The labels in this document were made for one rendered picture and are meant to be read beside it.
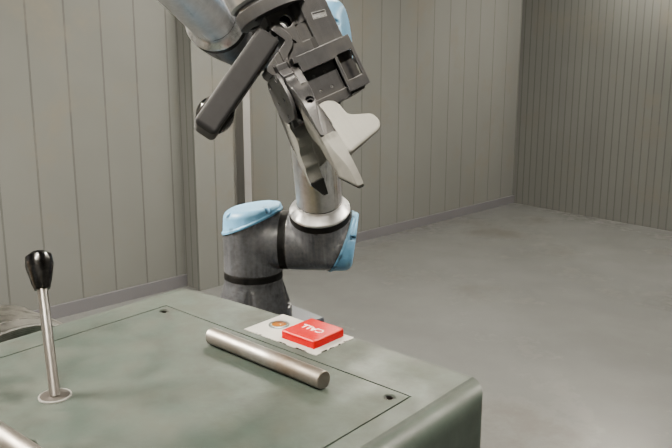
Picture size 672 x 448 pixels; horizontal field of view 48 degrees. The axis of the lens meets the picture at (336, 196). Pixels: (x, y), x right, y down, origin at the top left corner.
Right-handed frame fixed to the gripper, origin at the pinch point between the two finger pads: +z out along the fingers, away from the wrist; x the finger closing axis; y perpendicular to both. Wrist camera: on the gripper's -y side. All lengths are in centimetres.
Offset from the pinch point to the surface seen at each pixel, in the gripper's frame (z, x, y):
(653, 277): 176, 396, 275
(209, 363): 13.0, 21.4, -18.5
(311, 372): 17.6, 11.6, -8.7
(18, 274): -15, 395, -98
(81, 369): 6.7, 23.2, -32.3
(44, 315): -1.3, 18.8, -32.5
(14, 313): -2, 51, -42
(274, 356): 15.0, 16.6, -11.4
